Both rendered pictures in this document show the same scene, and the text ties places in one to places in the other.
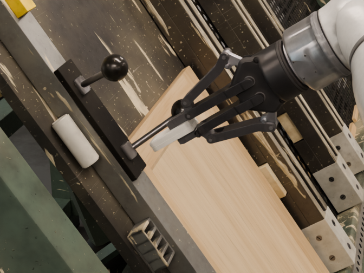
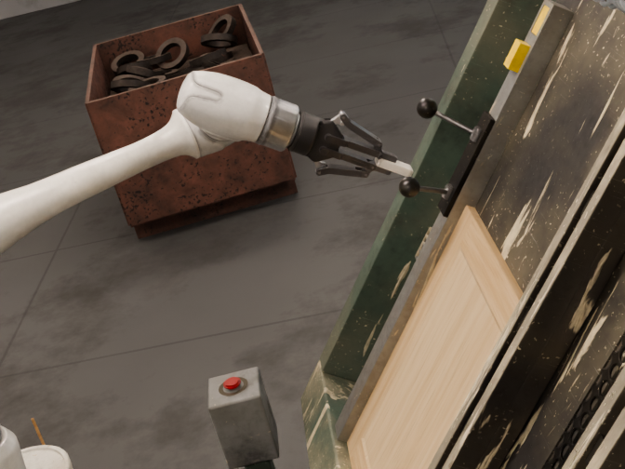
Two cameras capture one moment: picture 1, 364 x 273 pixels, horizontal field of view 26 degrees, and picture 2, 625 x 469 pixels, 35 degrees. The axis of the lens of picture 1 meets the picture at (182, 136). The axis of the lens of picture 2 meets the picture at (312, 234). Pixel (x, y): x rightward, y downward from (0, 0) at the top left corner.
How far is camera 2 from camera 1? 2.69 m
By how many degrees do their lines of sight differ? 128
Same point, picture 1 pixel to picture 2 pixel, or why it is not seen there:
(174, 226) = (422, 257)
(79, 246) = (419, 157)
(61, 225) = (426, 141)
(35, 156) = not seen: outside the picture
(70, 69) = (485, 121)
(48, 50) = (499, 101)
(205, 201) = (443, 330)
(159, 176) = (457, 260)
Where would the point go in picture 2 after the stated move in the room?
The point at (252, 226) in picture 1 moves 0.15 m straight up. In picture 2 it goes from (425, 417) to (408, 345)
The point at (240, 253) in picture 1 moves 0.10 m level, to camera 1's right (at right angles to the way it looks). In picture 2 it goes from (415, 380) to (365, 401)
